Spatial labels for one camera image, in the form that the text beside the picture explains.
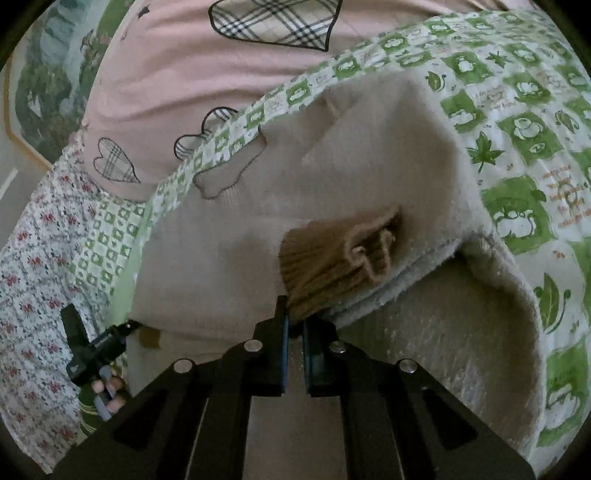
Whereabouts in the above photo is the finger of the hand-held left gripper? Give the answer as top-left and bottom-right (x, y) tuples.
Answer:
(105, 319), (143, 344)

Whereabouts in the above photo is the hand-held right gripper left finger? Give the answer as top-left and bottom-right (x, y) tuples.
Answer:
(50, 295), (291, 480)

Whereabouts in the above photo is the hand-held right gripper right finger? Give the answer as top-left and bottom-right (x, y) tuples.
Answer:
(303, 319), (540, 480)

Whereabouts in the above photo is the beige sweater with brown cuffs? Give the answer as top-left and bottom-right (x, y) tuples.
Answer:
(124, 69), (551, 480)

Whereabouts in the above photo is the person's left hand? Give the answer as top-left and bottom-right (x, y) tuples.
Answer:
(91, 375), (129, 412)

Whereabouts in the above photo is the floral printed bed sheet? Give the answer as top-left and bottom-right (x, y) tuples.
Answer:
(0, 133), (139, 474)

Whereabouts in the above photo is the pink pillow with plaid hearts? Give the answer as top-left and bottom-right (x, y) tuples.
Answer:
(79, 0), (511, 204)

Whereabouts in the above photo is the green checked printed blanket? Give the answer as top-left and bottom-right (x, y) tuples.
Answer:
(68, 8), (591, 477)

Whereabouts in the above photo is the landscape wall picture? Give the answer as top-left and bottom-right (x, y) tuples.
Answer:
(4, 0), (136, 160)

